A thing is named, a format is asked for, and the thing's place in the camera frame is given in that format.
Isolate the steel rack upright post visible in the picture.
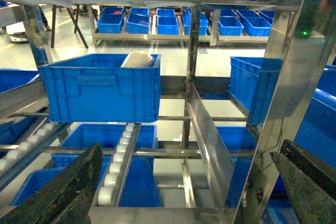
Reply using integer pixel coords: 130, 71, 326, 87
234, 0, 335, 223

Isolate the left white roller track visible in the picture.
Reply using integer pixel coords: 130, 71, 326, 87
1, 122, 58, 174

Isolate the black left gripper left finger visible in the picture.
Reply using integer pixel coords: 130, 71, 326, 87
1, 143, 102, 223

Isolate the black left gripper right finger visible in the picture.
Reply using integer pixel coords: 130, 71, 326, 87
270, 140, 335, 223

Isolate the white roller conveyor track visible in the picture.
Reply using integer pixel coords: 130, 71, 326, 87
91, 123, 141, 207

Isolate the white roll in crate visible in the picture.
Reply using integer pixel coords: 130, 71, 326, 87
121, 51, 154, 68

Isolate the blue crate right rack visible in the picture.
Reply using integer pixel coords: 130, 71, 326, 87
229, 57, 282, 125

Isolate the steel divider plate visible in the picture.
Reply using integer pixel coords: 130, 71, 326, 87
187, 82, 235, 208

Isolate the blue crate below shelf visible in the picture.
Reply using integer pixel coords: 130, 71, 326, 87
51, 123, 158, 168

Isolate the blue crate on roller shelf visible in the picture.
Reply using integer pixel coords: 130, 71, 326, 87
39, 54, 161, 123

